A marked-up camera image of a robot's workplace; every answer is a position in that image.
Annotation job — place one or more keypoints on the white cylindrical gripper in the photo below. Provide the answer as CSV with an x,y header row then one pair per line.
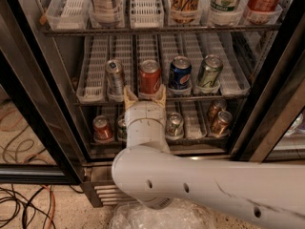
x,y
145,112

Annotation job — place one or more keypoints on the red coke can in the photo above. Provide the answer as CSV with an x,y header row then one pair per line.
x,y
150,75

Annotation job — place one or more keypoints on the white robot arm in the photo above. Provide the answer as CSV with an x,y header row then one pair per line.
x,y
268,195

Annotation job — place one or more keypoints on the green can bottom left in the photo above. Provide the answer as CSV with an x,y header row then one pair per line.
x,y
121,128

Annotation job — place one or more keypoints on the green can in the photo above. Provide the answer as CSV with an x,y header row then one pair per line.
x,y
121,128
174,124

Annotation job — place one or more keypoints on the green can bottom centre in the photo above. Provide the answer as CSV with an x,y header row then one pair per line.
x,y
174,124

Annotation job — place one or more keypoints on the silver can middle shelf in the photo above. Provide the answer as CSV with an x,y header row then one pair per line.
x,y
115,76

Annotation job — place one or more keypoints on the blue pepsi can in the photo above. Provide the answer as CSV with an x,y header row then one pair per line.
x,y
180,73

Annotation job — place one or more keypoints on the red can bottom shelf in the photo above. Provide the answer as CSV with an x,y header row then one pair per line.
x,y
102,128

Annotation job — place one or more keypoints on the brown can bottom rear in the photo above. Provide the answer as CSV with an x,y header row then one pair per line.
x,y
216,106

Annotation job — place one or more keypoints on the brown can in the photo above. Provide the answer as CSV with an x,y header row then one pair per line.
x,y
221,123
216,106

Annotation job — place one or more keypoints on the green can middle shelf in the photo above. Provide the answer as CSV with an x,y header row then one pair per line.
x,y
209,71

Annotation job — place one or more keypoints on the brown can bottom front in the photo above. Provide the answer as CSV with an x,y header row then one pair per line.
x,y
221,123

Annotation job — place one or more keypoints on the stainless steel fridge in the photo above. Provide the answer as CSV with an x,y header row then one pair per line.
x,y
266,67

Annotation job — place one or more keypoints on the gold striped can top shelf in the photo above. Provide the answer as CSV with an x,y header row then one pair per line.
x,y
184,11

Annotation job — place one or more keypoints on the glass fridge door left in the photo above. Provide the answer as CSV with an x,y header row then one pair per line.
x,y
36,72

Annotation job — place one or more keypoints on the clear plastic bag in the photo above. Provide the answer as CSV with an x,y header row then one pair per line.
x,y
180,214

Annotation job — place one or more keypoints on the middle wire shelf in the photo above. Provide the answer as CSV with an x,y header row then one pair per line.
x,y
171,98

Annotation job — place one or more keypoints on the wire shelf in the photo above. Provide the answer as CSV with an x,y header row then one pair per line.
x,y
171,98
164,30

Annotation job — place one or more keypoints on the top wire shelf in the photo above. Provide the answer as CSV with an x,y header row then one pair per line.
x,y
164,30

